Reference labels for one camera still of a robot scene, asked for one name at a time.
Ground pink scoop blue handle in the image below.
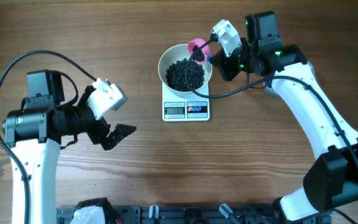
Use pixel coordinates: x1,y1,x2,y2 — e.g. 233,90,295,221
188,38,211,65

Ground black beans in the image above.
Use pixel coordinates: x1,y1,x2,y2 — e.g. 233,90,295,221
165,58,205,91

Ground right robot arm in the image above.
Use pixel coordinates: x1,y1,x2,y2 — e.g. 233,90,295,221
209,11,358,223

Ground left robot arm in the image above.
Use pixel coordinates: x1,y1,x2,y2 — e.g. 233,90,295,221
2,70,136,223

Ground white digital kitchen scale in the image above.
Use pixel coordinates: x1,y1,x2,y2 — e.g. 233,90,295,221
162,84,211,122

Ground white bowl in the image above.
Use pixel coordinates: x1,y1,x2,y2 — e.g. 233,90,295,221
158,44,213,96

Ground black right camera cable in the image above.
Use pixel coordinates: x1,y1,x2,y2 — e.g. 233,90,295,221
184,35,358,224

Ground black camera cable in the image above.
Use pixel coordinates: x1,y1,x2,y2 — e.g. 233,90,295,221
184,35,358,224
0,49,98,224

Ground black left camera cable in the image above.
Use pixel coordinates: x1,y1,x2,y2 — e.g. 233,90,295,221
0,49,98,224

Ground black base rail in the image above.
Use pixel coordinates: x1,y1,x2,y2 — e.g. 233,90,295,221
56,197,332,224

